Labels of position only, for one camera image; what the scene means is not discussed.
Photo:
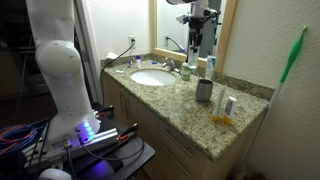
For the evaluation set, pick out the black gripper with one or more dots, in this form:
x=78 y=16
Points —
x=196 y=25

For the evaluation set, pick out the clear plastic bottle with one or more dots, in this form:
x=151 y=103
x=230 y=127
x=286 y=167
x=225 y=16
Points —
x=193 y=60

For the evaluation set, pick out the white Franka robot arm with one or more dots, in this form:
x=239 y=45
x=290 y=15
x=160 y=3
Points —
x=61 y=66

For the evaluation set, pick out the white blue toothpaste tube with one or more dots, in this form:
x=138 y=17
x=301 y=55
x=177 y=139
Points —
x=210 y=66

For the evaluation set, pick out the green soap pump bottle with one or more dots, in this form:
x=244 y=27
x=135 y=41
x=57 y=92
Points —
x=186 y=72

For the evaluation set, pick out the chrome faucet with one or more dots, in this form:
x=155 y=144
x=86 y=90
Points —
x=170 y=64

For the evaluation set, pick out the wooden framed mirror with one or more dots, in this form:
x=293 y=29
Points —
x=228 y=33

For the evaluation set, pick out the steel cup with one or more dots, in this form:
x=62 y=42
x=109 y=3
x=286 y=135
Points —
x=204 y=90

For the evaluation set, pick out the white sink basin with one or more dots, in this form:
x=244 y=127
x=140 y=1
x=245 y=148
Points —
x=152 y=77

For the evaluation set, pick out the small white bottle blue cap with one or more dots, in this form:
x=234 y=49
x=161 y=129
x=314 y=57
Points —
x=138 y=62

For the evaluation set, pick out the tall white tube orange cap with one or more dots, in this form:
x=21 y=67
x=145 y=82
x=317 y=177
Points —
x=220 y=103

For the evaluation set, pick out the white purple small tube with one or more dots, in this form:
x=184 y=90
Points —
x=129 y=64

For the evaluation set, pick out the short white tube orange cap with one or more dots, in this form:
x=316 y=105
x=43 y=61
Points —
x=230 y=108

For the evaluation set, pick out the green white contact lens case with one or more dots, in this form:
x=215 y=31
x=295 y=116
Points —
x=119 y=71

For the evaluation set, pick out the white paper cards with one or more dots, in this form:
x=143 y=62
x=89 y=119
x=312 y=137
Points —
x=112 y=55

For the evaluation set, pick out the wooden vanity cabinet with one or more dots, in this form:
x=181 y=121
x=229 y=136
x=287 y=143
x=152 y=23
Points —
x=140 y=120

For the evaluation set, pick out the orange black clamp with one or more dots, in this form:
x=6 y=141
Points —
x=106 y=110
x=129 y=130

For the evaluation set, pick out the black robot cart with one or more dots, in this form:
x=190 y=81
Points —
x=133 y=153

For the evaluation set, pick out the white round object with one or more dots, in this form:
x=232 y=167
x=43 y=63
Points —
x=53 y=174

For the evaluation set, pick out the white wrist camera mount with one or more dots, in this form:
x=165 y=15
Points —
x=182 y=18

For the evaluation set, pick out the white wall outlet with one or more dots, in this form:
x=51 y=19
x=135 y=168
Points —
x=132 y=42

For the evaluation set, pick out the white door frame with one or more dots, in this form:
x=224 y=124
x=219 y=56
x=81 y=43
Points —
x=85 y=50

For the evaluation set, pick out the aluminium robot mount rails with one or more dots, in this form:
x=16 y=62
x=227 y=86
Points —
x=100 y=138

